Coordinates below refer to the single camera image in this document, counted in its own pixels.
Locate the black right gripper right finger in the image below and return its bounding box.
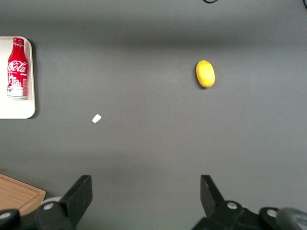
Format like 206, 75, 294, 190
200, 174, 225, 218

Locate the beige rectangular tray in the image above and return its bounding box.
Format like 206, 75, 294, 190
0, 36, 36, 120

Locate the wooden two-drawer cabinet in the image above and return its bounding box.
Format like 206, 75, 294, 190
0, 173, 47, 216

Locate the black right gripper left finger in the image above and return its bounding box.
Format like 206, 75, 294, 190
59, 174, 94, 230

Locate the yellow lemon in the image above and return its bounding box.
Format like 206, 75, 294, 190
195, 60, 216, 89

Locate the red cola bottle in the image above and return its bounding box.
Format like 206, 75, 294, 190
6, 37, 29, 100

